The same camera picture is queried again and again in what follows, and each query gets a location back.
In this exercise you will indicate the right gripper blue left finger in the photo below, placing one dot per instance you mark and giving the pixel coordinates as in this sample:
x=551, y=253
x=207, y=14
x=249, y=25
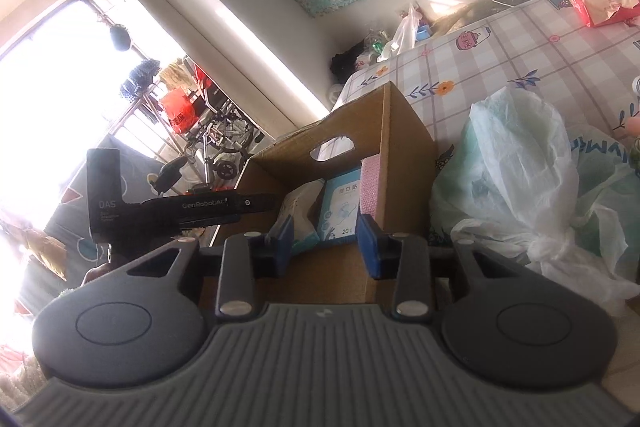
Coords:
x=278, y=246

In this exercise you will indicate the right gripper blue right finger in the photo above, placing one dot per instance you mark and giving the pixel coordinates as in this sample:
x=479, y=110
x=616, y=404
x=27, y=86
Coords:
x=380, y=252

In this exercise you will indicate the white cotton swab bag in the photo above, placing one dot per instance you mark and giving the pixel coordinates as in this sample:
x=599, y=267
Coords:
x=297, y=205

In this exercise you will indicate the blue bandage box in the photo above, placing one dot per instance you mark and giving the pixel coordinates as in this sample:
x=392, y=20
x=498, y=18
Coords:
x=339, y=209

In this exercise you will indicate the pink scrubbing sponge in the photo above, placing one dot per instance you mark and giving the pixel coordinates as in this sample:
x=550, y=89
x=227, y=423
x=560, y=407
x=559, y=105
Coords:
x=370, y=173

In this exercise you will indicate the person's hand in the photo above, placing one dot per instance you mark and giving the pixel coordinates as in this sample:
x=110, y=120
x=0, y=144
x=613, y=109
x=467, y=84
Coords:
x=97, y=272

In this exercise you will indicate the grey dotted hanging sheet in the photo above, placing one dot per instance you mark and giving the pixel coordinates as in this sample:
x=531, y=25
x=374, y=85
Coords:
x=70, y=225

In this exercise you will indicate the wheelchair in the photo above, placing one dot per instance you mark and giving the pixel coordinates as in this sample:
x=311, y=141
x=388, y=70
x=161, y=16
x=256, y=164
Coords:
x=223, y=138

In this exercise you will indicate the brown cardboard box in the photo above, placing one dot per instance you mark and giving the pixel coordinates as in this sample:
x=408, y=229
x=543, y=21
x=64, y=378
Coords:
x=380, y=122

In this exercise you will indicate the red bag on rack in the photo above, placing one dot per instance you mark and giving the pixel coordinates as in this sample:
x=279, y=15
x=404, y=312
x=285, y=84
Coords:
x=179, y=110

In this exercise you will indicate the white tied plastic bag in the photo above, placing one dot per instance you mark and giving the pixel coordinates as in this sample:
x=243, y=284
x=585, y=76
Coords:
x=561, y=200

